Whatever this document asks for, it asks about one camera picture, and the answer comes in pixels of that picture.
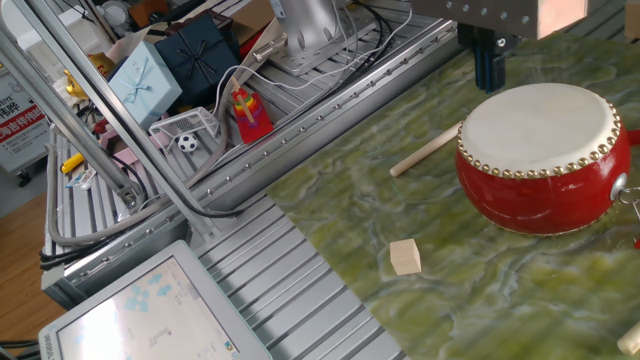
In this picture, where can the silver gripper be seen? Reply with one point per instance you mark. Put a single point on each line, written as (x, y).
(480, 12)

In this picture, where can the wooden drumstick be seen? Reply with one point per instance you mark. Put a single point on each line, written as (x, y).
(630, 340)
(420, 155)

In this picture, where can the red drum white head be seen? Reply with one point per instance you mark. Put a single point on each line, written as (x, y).
(540, 200)

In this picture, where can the cardboard block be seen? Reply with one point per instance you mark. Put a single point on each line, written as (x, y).
(633, 20)

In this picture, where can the wooden cube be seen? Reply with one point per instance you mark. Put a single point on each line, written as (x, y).
(405, 257)

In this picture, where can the silver cylindrical fitting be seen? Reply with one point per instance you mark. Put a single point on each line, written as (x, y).
(270, 47)

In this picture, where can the cardboard sheet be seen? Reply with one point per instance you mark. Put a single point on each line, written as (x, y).
(255, 17)

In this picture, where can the green marble pattern board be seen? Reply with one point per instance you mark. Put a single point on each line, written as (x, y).
(450, 310)

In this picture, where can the dark blue gift box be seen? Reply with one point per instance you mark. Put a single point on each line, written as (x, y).
(200, 55)

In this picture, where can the white mini goal net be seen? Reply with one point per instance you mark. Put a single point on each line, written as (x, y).
(185, 120)

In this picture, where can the small soccer ball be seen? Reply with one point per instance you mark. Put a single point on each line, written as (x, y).
(187, 143)

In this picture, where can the brown box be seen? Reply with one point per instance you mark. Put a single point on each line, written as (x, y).
(150, 11)

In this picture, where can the light blue gift box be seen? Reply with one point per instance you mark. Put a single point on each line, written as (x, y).
(145, 85)

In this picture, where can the pink tray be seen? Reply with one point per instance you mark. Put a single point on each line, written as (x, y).
(125, 156)

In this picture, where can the gold cat figurine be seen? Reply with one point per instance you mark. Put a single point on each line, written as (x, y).
(75, 87)

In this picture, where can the white teach pendant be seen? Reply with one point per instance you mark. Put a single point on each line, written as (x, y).
(150, 310)

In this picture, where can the small printed packet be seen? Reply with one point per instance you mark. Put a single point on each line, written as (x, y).
(81, 179)

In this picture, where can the white red printed sign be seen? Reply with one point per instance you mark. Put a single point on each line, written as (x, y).
(20, 145)

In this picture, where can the silver column pedestal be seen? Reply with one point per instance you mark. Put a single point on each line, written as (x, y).
(310, 25)

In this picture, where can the aluminium rail beam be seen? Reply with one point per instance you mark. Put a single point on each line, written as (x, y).
(300, 150)

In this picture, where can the aluminium frame post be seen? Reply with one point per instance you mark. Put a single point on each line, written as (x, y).
(125, 125)
(65, 120)

